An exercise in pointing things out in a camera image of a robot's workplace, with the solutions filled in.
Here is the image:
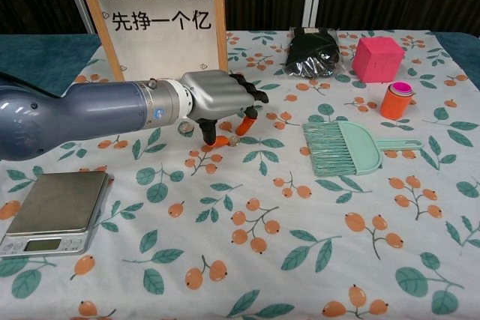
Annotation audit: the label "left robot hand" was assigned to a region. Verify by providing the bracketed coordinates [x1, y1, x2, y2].
[178, 70, 271, 148]

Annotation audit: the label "black gloves in plastic bag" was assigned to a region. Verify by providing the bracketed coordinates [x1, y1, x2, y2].
[283, 25, 342, 80]

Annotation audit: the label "mint green brush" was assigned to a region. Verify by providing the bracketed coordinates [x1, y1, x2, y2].
[302, 121, 357, 178]

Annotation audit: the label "mint green dustpan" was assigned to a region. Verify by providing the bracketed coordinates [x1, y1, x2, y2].
[337, 121, 424, 177]

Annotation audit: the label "pink foam cube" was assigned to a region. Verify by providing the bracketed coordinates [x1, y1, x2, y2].
[351, 37, 407, 84]

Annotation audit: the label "floral tablecloth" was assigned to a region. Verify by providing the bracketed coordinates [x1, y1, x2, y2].
[0, 29, 480, 320]

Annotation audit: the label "orange cup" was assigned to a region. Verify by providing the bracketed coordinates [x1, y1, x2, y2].
[379, 82, 413, 120]

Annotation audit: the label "magenta nested cup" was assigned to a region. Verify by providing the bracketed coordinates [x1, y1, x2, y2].
[389, 81, 413, 97]

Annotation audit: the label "silver digital scale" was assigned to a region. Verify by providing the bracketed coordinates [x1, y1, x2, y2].
[0, 170, 115, 259]

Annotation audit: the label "wooden frame money box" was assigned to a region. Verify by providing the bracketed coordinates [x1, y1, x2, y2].
[77, 0, 230, 83]

